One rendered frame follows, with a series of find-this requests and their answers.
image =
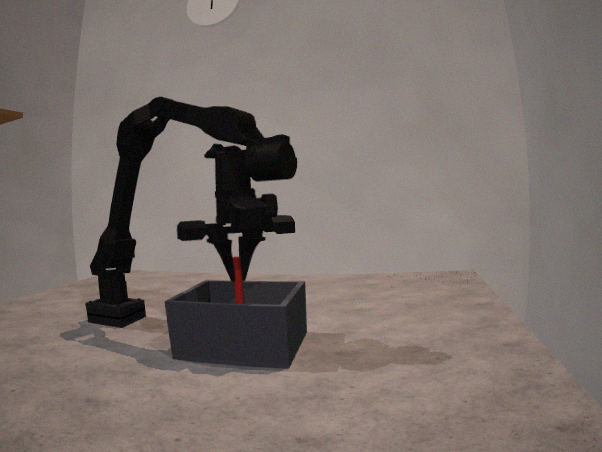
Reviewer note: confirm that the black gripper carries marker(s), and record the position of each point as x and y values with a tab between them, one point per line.
218	235

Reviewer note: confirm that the red peg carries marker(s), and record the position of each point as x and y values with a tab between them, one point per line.
238	284

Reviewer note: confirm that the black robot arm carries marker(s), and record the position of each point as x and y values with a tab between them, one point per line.
264	159

